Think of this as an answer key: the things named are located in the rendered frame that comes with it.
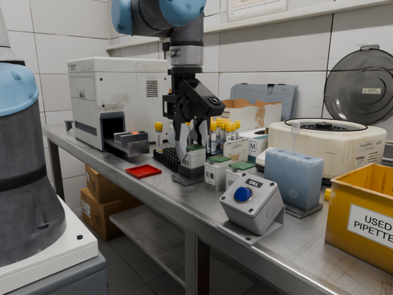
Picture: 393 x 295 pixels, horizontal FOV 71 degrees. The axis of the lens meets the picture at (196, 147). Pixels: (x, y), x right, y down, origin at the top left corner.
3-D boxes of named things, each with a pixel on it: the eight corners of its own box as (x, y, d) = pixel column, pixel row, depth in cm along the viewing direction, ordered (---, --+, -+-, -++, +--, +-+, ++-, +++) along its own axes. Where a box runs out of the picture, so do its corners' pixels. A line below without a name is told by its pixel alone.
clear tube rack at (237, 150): (178, 153, 90) (178, 131, 88) (201, 148, 96) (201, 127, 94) (224, 168, 75) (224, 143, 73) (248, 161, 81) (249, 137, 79)
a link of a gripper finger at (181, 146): (170, 157, 69) (176, 120, 68) (185, 162, 64) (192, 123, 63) (160, 156, 67) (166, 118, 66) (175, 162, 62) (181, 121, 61)
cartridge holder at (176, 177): (171, 179, 67) (171, 165, 66) (199, 171, 72) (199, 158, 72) (185, 186, 63) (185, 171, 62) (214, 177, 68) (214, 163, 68)
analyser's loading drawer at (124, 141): (100, 144, 94) (99, 129, 92) (119, 141, 98) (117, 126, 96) (129, 157, 79) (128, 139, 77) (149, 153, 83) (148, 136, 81)
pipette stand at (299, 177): (257, 199, 56) (259, 151, 54) (279, 191, 60) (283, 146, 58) (300, 219, 48) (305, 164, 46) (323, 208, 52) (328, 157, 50)
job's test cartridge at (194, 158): (180, 172, 67) (179, 147, 66) (195, 169, 70) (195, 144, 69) (190, 177, 64) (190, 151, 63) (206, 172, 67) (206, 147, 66)
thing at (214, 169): (203, 186, 63) (203, 157, 61) (219, 181, 66) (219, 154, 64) (216, 191, 60) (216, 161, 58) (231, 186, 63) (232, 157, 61)
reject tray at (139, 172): (125, 172, 72) (125, 169, 72) (148, 166, 77) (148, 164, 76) (138, 179, 67) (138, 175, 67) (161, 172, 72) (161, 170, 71)
